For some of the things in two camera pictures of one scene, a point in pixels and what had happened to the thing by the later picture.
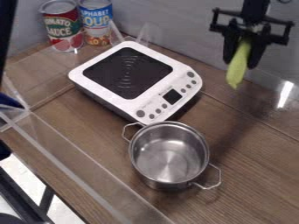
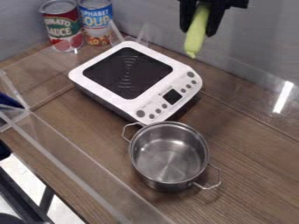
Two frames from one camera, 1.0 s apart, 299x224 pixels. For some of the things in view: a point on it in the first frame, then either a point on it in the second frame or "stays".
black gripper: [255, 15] to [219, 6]
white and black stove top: [135, 83] stays
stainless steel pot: [170, 155] stays
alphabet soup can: [98, 15] stays
